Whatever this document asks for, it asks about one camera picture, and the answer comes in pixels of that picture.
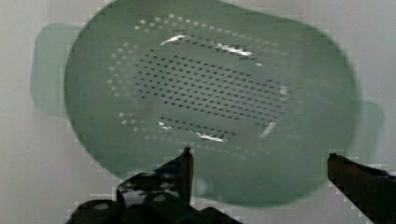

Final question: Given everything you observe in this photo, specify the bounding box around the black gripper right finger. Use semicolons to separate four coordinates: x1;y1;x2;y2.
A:
327;153;396;224

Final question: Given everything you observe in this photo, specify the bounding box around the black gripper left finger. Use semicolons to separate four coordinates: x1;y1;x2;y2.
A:
65;147;242;224

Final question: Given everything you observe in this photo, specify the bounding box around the green plastic strainer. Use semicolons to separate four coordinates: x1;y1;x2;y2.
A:
30;0;379;207

